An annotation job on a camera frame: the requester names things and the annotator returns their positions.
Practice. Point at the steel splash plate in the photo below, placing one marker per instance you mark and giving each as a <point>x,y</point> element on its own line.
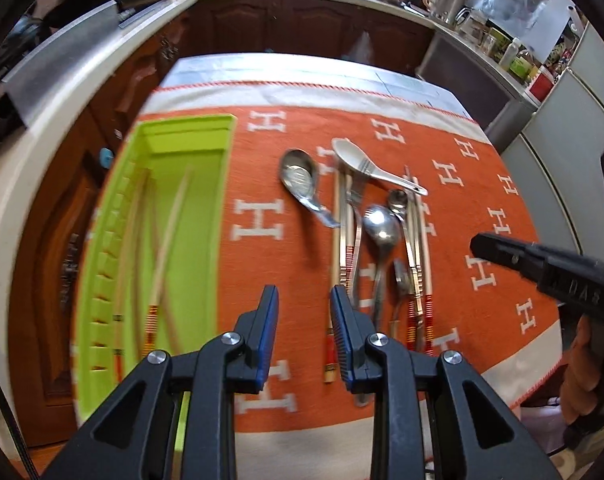
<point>57,60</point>

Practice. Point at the person's right hand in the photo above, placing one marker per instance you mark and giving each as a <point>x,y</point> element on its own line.
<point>576,375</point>

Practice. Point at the large clear plastic bag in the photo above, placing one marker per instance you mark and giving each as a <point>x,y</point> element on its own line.
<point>521,5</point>

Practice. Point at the grey refrigerator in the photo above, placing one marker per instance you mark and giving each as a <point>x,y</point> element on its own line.
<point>576,125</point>

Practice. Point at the small metal spoon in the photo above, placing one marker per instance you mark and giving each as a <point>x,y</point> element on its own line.
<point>396,201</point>

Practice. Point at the large metal spoon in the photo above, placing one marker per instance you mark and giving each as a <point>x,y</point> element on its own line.
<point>381,230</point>

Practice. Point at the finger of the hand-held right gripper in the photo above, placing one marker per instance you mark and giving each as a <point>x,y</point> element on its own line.
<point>501,255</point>

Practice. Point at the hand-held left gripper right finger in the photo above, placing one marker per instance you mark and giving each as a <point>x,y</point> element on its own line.
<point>339,330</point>

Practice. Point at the cream chopstick with red stripes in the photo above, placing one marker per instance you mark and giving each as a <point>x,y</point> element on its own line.
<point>349,260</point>
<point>413,325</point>
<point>335,250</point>
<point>166,280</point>
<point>169,245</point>
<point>428,320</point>

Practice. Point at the grey metal utensil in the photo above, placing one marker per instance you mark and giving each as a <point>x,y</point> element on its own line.
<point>401,280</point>

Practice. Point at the steel mug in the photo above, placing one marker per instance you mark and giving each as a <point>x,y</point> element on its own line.
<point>464,19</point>

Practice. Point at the stainless steel cabinet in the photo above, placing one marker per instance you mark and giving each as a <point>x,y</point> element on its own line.
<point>461,75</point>

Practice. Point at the blue cabinet hook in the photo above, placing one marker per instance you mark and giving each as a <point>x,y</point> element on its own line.
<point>105,157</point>

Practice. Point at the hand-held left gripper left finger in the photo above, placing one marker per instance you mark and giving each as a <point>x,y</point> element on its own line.
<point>268,335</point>

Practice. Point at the orange patterned blanket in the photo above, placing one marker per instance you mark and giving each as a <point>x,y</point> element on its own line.
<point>292,270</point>

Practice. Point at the stainless steel jug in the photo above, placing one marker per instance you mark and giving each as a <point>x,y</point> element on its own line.
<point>449,0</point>

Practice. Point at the metal fork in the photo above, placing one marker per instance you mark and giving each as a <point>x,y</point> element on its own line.
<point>356,200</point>

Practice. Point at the red container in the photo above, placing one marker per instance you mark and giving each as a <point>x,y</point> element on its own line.
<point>540,85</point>

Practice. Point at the green plastic utensil tray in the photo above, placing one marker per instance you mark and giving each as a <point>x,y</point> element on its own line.
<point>202,185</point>

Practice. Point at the white ceramic spoon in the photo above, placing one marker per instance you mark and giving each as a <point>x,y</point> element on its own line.
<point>349,155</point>

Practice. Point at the small hanging plastic bag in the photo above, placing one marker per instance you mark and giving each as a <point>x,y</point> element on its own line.
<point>362,47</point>

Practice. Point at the bottle with green label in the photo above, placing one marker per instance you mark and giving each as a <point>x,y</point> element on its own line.
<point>514,57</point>

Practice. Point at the wide metal soup spoon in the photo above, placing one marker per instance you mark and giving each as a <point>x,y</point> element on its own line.
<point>298,175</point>

